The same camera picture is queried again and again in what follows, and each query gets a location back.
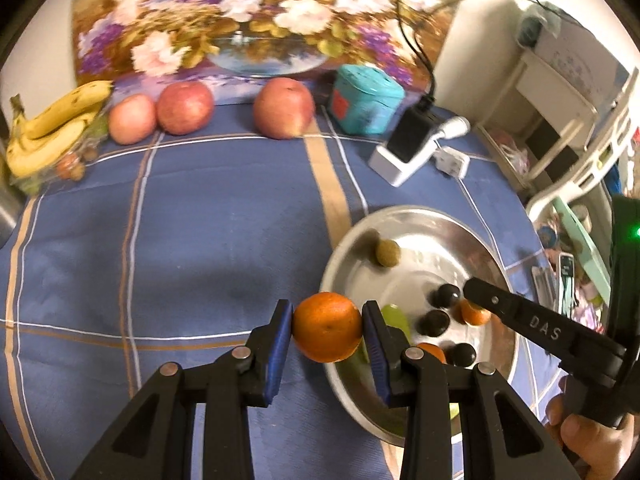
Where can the smartphone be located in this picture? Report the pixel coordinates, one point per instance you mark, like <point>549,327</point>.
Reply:
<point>566,275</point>

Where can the white plastic bag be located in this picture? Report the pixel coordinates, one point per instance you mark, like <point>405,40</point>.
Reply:
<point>510,152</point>

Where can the dark purple plum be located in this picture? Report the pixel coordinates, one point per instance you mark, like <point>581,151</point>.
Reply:
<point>460,354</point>
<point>432,322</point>
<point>446,295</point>

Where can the teal item in clear wrap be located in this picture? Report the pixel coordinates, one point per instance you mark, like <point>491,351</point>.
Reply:
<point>532,27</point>

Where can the teal tin box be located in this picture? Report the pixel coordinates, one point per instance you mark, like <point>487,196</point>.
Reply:
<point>365,105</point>

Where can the white power strip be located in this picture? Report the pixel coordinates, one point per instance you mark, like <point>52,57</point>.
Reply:
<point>395,170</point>

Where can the medium red apple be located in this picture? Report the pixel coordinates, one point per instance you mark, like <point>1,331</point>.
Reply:
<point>185,107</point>

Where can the floral painting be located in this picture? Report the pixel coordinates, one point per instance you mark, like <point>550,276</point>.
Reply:
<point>200,10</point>

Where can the green pear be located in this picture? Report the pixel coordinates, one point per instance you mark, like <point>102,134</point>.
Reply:
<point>397,322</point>

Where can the bunch of yellow bananas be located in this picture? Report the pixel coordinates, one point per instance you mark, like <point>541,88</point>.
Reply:
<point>45,145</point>

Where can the white plastic chair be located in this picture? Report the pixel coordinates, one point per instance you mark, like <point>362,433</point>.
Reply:
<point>575,185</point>

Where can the white square plug adapter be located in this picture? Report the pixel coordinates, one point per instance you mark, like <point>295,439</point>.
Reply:
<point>452,162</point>

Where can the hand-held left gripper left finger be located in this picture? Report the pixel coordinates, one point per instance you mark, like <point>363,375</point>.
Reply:
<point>280,350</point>

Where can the orange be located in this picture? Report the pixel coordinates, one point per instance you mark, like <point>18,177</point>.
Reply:
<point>327,327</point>
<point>475,316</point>
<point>432,351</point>

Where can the white wooden shelf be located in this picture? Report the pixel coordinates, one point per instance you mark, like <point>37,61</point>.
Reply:
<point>550,90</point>

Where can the large red apple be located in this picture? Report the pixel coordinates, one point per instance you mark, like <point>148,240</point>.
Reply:
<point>284,108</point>

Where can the small red apple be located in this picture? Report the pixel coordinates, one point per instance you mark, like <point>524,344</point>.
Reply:
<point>131,119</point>

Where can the blue plaid tablecloth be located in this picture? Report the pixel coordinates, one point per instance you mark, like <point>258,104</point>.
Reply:
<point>200,235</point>

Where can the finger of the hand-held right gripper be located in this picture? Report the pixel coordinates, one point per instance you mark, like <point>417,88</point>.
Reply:
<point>545,327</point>

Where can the mint green tray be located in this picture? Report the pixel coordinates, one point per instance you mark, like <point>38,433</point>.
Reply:
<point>575,230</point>

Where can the person's right hand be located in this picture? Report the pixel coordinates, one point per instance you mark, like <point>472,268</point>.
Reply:
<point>595,445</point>

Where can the small olive green plum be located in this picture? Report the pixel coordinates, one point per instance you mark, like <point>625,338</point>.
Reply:
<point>387,253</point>

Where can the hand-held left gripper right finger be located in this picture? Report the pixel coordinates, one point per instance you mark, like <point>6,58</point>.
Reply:
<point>375,355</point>

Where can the stainless steel basin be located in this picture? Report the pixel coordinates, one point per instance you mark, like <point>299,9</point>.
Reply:
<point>415,270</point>

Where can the black charger adapter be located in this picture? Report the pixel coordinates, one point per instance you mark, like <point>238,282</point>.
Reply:
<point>410,135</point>

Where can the clear bag of small produce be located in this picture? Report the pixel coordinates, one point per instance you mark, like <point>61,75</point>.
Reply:
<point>70,165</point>

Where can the white round plug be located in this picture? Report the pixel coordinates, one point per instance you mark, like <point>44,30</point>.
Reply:
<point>455,126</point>

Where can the round blue tin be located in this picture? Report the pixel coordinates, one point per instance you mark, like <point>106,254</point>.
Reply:
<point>547,236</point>

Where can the stainless steel kettle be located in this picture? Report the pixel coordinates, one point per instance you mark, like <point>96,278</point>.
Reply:
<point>7,210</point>

